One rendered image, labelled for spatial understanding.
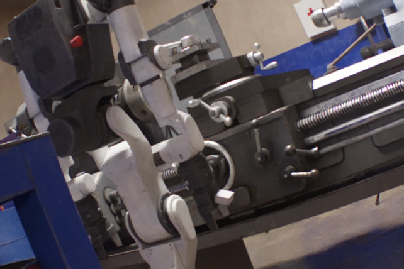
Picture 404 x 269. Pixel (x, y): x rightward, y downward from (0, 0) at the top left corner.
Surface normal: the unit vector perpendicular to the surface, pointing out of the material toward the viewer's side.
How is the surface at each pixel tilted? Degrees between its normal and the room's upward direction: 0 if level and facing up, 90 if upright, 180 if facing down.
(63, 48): 105
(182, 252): 90
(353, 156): 90
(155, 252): 60
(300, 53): 90
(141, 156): 115
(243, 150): 90
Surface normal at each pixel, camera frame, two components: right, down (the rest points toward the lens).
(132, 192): -0.37, 0.32
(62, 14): 0.82, -0.33
